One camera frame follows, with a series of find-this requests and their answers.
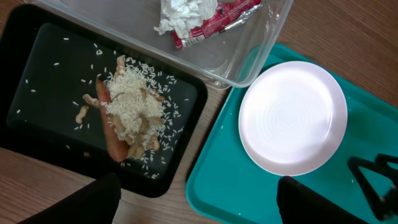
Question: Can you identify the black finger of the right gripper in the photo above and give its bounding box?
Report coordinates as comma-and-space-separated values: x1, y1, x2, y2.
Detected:
347, 154, 397, 221

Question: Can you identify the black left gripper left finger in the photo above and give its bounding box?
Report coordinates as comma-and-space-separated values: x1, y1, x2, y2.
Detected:
21, 173, 121, 224

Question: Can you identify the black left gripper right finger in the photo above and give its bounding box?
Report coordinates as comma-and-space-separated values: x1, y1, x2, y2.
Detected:
277, 176, 365, 224

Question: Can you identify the orange carrot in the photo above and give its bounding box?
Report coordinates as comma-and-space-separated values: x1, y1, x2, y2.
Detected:
96, 79, 128, 162

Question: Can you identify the large pink plate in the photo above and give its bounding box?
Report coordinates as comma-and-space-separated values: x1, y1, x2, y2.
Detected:
238, 61, 348, 176

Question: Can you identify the red snack wrapper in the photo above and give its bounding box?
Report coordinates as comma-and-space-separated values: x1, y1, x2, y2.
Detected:
172, 0, 263, 49

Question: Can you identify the large white napkin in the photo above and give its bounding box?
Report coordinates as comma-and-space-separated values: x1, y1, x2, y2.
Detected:
154, 0, 218, 39

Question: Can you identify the pile of rice and peanuts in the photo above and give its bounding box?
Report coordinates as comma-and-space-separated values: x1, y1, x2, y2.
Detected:
15, 37, 190, 180

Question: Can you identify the black tray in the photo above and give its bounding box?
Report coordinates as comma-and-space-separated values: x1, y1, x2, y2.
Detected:
1, 4, 208, 197

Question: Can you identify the clear plastic bin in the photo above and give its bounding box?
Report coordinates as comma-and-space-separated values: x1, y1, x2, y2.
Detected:
33, 0, 293, 89

